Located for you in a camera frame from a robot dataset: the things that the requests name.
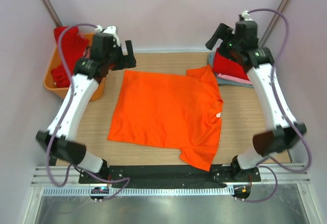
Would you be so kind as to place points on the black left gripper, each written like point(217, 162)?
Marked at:
point(123, 58)

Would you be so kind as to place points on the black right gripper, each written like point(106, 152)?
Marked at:
point(221, 35)

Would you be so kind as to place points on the orange t shirt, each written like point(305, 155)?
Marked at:
point(171, 111)

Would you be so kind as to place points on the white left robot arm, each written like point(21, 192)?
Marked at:
point(59, 139)

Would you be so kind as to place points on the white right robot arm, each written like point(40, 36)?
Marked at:
point(282, 130)

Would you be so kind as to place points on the folded red t shirt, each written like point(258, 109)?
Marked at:
point(225, 66)

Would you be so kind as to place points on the folded grey t shirt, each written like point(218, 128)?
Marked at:
point(221, 81)

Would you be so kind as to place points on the folded pink t shirt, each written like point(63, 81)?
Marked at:
point(231, 78)

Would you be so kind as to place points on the crumpled pink t shirt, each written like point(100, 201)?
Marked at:
point(82, 34)

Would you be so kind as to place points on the crumpled red t shirt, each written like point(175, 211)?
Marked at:
point(73, 48)

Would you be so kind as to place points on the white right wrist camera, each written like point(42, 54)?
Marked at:
point(245, 16)

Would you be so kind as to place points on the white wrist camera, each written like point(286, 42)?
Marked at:
point(111, 30)
point(245, 16)

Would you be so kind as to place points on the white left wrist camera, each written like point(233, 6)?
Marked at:
point(111, 30)

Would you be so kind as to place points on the left corner aluminium post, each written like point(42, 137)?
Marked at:
point(52, 13)

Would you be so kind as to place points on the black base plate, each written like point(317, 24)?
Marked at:
point(181, 176)

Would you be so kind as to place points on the white slotted cable duct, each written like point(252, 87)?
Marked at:
point(105, 191)

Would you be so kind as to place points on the aluminium frame rail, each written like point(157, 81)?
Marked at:
point(265, 174)

